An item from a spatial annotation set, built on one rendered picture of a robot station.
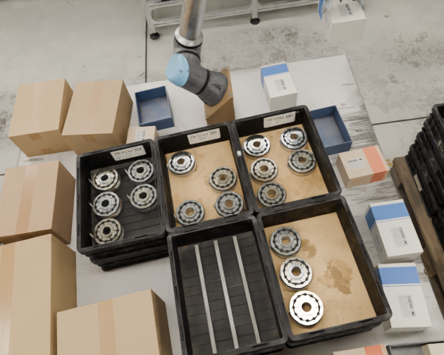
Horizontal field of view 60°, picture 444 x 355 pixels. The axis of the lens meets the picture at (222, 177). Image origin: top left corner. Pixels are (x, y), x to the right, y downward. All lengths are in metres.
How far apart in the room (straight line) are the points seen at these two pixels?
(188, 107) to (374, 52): 1.73
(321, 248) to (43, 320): 0.91
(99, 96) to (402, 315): 1.45
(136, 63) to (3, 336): 2.30
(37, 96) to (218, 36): 1.74
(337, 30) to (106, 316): 1.26
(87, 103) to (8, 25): 2.42
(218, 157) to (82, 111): 0.64
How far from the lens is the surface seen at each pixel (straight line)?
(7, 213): 1.65
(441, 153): 2.07
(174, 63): 1.60
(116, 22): 3.66
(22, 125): 1.88
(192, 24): 1.57
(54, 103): 1.88
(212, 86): 1.63
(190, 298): 1.31
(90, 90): 1.85
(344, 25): 1.55
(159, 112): 1.86
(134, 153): 1.53
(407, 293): 1.41
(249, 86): 1.90
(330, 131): 1.74
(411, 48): 3.27
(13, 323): 1.43
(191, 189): 1.45
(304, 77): 1.94
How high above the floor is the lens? 2.09
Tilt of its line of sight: 60 degrees down
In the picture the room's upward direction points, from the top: 11 degrees counter-clockwise
